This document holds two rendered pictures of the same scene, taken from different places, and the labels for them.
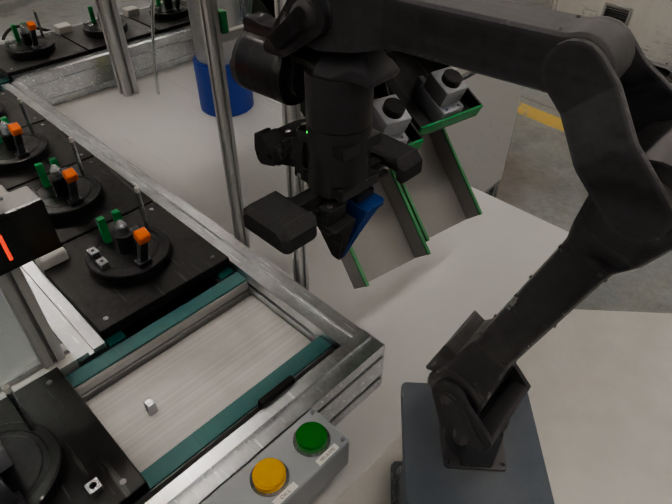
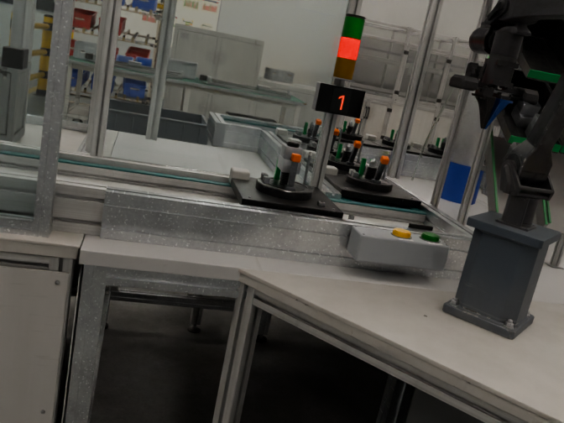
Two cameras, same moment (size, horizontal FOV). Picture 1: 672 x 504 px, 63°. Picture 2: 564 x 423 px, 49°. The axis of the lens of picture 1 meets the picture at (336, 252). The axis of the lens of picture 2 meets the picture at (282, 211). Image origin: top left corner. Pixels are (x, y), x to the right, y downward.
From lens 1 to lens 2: 106 cm
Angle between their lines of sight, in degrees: 38
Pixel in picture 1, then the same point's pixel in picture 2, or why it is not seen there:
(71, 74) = (364, 153)
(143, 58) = (411, 164)
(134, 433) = not seen: hidden behind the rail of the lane
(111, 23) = (404, 129)
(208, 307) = (398, 212)
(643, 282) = not seen: outside the picture
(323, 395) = (445, 237)
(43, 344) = (317, 175)
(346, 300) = not seen: hidden behind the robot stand
